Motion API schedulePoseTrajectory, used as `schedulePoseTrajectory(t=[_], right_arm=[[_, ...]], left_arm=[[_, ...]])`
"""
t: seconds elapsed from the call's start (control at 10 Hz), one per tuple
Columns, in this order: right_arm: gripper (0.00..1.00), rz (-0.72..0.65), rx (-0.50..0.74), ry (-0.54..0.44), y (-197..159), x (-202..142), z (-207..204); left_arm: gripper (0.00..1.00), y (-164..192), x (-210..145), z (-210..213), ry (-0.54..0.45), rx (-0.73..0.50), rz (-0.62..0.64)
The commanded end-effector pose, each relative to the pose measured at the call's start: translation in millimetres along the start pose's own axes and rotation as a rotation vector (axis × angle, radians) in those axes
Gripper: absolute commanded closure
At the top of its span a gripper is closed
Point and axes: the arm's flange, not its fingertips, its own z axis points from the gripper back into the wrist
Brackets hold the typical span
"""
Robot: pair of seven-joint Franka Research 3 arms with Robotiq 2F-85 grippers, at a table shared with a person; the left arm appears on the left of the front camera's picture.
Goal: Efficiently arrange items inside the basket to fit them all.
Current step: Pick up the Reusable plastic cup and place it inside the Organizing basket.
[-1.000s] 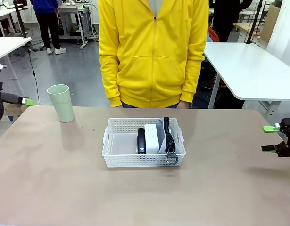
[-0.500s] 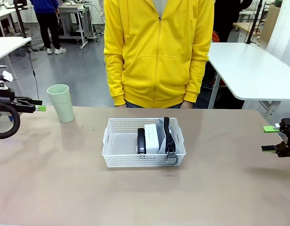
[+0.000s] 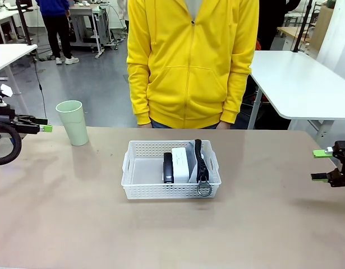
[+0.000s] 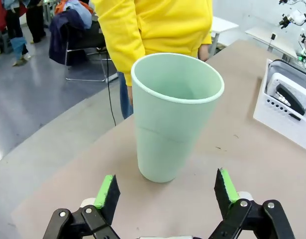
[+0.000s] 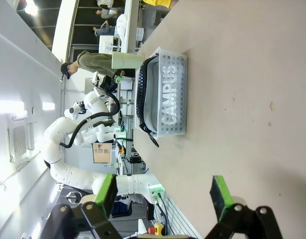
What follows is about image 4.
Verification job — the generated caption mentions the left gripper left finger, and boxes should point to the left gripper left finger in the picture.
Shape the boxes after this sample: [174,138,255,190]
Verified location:
[43,174,121,239]

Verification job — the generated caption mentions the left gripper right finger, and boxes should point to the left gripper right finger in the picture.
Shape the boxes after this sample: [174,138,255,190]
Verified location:
[208,168,297,239]

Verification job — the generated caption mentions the white tape dispenser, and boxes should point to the white tape dispenser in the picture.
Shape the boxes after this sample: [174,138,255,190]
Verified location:
[266,72,306,113]

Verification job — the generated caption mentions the dark brown stapler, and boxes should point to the dark brown stapler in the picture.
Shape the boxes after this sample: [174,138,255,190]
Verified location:
[275,83,306,122]

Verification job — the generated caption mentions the white perforated plastic basket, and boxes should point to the white perforated plastic basket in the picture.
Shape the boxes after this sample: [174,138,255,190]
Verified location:
[253,58,306,153]

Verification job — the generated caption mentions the person's left hand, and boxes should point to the person's left hand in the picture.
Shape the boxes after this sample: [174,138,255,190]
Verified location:
[198,44,209,62]

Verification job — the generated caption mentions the light green plastic cup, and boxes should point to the light green plastic cup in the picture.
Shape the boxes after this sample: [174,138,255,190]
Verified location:
[131,52,225,184]

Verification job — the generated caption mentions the person in yellow hoodie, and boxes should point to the person in yellow hoodie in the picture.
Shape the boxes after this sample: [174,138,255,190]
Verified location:
[90,0,213,120]

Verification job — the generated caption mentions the black metal chair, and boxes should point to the black metal chair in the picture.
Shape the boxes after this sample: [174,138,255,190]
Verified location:
[64,21,111,83]

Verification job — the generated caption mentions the dark blue jacket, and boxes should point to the dark blue jacket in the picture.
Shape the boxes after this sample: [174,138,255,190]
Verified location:
[48,9,87,66]

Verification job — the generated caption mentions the background person in jeans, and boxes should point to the background person in jeans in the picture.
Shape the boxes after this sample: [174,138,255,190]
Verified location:
[0,0,31,67]

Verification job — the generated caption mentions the background person black trousers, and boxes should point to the background person black trousers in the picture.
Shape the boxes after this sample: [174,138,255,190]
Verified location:
[25,0,47,45]

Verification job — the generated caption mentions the pile of colourful clothes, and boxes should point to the pile of colourful clothes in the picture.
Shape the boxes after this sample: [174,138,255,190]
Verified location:
[54,0,95,29]

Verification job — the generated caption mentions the thin black hanging cable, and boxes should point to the thin black hanging cable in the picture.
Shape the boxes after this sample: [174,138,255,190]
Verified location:
[106,56,117,126]

